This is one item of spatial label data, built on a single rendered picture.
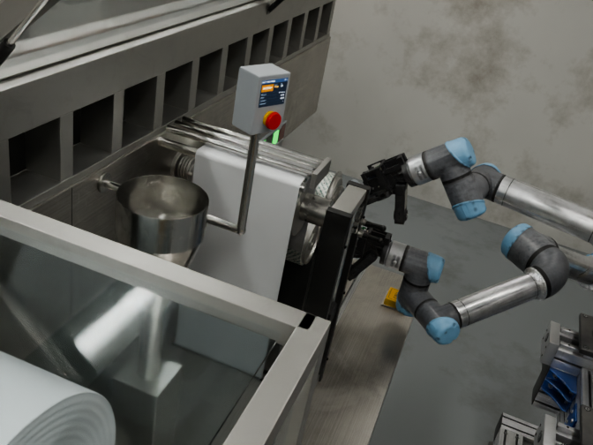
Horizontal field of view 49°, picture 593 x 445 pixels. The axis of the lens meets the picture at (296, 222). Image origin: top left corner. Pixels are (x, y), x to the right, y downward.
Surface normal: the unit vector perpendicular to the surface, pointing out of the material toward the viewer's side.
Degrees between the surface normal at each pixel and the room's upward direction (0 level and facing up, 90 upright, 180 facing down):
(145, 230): 90
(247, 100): 90
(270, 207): 90
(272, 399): 0
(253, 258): 90
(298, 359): 0
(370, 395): 0
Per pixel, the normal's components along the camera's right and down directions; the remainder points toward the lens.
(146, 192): 0.54, 0.50
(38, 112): 0.92, 0.31
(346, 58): -0.36, 0.40
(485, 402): 0.17, -0.86
